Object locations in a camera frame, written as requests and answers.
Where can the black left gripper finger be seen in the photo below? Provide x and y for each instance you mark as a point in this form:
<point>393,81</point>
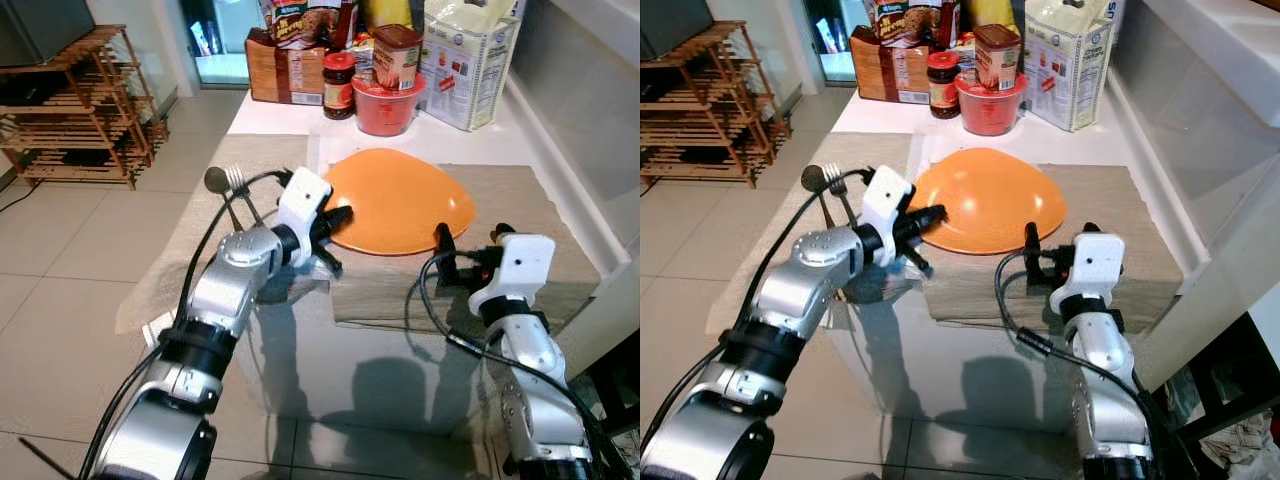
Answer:
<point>928,217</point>
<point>340,216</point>

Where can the orange plastic plate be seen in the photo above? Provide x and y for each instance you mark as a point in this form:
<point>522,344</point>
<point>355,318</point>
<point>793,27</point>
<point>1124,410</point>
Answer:
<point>400,205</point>
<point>990,200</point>

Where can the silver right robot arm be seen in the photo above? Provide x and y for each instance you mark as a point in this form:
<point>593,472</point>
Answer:
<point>535,370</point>
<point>1105,370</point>

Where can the beige woven placemat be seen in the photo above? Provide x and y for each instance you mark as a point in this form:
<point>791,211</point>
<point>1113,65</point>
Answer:
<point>530,215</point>
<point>850,145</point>
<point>265,148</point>
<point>1130,210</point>

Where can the silver metal fork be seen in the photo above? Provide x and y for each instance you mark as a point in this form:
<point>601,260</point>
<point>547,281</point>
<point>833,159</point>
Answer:
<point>236,178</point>
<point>836,176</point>

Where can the silver metal spoon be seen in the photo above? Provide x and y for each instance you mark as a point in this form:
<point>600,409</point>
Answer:
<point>216,180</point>
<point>812,178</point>

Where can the red plastic bowl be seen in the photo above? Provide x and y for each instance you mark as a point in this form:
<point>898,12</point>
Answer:
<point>990,113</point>
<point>388,115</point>

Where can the dark jar red lid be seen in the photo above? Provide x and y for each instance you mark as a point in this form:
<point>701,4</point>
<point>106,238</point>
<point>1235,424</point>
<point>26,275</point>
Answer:
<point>944,90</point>
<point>339,92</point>

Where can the colourful small packet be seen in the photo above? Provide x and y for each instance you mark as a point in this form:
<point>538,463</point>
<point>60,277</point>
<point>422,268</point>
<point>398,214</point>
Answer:
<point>964,52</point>
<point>362,55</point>

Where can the brown canister red lid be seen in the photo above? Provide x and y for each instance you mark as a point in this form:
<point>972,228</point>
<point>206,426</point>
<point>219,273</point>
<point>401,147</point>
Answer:
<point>997,58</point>
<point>397,60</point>

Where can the white printed food bag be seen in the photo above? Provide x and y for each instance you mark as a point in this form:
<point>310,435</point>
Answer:
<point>468,65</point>
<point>1070,65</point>

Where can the black table leg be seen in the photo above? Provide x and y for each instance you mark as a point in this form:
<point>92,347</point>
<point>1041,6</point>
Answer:
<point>1240,350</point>
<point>620,365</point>

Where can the glass balcony door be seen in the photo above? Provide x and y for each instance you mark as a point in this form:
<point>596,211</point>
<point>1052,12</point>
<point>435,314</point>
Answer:
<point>220,45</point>
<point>838,42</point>

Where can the yellow food packet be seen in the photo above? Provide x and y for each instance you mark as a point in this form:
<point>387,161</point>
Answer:
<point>388,12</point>
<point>992,10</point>

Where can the wooden slatted rack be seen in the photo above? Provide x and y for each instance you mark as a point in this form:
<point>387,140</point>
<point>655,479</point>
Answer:
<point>705,115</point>
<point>75,120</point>

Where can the beige crumpled cloth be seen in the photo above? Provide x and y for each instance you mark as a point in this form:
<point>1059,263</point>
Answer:
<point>1245,445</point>

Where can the black television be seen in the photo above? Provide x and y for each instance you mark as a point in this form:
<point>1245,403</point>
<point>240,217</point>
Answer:
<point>670,22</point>
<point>40,28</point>

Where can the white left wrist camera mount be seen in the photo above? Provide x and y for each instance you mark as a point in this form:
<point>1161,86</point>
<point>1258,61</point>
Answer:
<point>885,205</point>
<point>303,205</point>

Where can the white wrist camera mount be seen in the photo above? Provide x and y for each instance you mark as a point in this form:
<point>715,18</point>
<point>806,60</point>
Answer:
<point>303,205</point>
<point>885,205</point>
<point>1085,268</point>
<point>515,270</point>

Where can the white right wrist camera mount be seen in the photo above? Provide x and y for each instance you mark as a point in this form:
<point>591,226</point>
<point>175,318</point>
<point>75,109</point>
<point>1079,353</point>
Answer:
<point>1085,268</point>
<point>515,270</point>

